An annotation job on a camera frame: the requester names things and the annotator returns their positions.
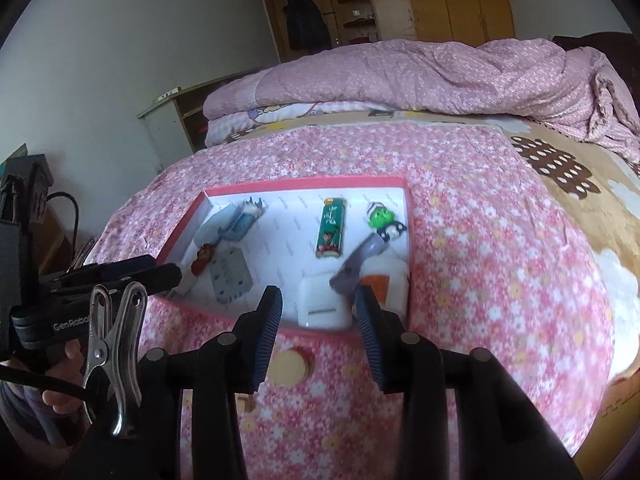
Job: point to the wooden corner shelf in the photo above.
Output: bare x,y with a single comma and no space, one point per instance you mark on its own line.
356,10

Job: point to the dark jacket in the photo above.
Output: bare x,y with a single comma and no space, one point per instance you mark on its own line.
306,22

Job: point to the green head toy figure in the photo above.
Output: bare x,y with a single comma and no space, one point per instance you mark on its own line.
381,217

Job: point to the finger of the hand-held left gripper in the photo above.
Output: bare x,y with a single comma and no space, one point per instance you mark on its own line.
150,279
115,269

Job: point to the blue grey plastic item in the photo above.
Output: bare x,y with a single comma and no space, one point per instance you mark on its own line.
243,224

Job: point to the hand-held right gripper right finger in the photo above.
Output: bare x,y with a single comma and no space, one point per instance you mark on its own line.
369,335

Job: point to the dark wooden headboard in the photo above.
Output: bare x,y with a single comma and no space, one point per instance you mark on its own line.
600,42

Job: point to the grey metal hinge plate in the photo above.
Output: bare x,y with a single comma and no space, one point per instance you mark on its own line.
230,275

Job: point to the green snack packet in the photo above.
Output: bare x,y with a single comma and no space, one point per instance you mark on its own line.
330,230

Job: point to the wooden wardrobe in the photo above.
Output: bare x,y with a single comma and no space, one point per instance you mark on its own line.
450,5

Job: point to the round wooden disc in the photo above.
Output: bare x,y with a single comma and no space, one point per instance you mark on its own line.
287,367

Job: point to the pink rimmed white box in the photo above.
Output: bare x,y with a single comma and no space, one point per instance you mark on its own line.
295,220

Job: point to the pink quilt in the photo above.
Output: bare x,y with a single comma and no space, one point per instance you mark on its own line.
400,75

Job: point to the person's left hand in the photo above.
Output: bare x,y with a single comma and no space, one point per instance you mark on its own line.
65,355

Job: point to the pink floral blanket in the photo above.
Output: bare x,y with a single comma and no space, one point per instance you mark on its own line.
475,285

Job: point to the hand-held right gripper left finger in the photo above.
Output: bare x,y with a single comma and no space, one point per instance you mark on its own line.
270,330

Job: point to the cartoon print pillow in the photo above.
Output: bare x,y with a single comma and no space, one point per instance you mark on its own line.
280,112

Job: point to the small wooden piece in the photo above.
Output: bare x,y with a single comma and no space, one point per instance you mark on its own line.
245,405

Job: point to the bedside cabinet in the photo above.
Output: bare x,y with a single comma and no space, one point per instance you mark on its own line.
160,130

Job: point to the white plastic case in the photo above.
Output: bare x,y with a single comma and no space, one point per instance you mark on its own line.
320,296

